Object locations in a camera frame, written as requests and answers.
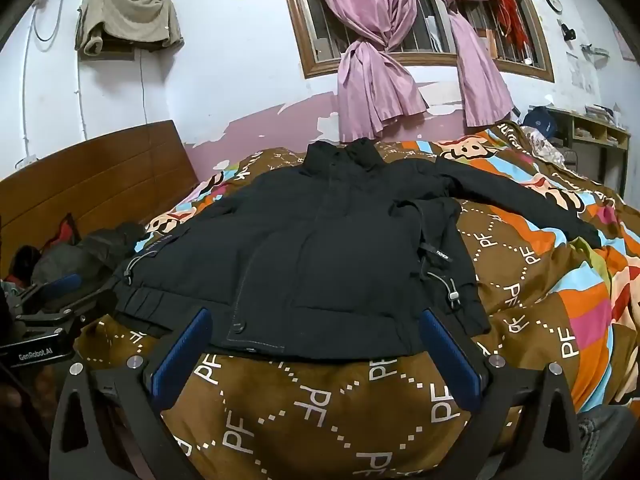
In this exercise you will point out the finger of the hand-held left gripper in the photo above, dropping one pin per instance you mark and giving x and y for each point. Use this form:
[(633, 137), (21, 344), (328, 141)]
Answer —
[(60, 284), (60, 317)]

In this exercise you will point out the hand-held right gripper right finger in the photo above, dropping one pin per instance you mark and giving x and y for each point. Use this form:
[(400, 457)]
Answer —
[(450, 365)]

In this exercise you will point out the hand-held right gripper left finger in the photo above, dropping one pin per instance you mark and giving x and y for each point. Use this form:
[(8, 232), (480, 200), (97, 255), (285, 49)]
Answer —
[(181, 357)]

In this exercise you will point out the black padded jacket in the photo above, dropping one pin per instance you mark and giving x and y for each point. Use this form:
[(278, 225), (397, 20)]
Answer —
[(325, 240)]

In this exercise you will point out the pile of dark clothes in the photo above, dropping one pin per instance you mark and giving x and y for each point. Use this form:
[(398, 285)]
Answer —
[(85, 255)]

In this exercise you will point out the red cloth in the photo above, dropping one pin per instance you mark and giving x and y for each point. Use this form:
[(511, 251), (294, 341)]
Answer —
[(65, 232)]

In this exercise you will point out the wooden headboard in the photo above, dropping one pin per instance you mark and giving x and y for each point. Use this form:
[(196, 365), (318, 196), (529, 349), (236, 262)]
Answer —
[(100, 175)]

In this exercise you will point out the brown printed blanket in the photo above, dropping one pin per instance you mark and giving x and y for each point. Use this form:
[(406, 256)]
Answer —
[(310, 410)]

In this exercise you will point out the floral cloth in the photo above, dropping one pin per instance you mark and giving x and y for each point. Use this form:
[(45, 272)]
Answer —
[(550, 149)]

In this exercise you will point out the blue cap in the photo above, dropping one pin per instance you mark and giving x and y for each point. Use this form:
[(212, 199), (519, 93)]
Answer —
[(541, 120)]

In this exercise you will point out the wooden shelf unit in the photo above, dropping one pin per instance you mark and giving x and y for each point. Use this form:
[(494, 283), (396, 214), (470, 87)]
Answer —
[(595, 132)]

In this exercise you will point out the pink curtain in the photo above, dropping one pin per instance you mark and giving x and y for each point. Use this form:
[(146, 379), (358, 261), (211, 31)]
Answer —
[(480, 75), (370, 85)]

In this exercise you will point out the red hanging decoration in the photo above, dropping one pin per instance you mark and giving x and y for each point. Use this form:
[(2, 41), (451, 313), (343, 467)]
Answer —
[(512, 17)]

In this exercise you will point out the beige cloth on wall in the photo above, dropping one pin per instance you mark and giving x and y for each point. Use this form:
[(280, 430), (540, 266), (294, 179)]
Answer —
[(130, 15)]

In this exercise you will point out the black wall-mounted item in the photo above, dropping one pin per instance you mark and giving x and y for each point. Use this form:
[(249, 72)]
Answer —
[(567, 31)]

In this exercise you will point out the round wall clock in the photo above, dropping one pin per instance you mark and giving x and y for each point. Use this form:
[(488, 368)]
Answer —
[(553, 2)]

